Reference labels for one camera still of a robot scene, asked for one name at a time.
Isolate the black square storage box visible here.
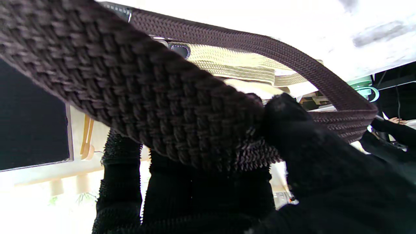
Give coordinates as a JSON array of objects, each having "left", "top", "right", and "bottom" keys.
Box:
[{"left": 0, "top": 58, "right": 74, "bottom": 172}]

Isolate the dark brown woven belt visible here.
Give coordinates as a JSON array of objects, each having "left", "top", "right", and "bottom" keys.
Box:
[{"left": 0, "top": 0, "right": 379, "bottom": 173}]

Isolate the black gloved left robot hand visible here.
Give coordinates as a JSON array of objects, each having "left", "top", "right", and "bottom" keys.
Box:
[{"left": 360, "top": 118, "right": 416, "bottom": 153}]

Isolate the printed room scene backdrop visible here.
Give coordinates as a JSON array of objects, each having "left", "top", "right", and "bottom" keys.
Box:
[{"left": 0, "top": 106, "right": 153, "bottom": 234}]

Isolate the teal round plastic object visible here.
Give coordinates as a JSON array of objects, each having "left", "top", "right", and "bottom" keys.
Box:
[{"left": 347, "top": 76, "right": 380, "bottom": 102}]

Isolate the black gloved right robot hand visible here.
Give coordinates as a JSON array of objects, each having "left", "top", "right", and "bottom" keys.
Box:
[{"left": 92, "top": 93, "right": 416, "bottom": 234}]

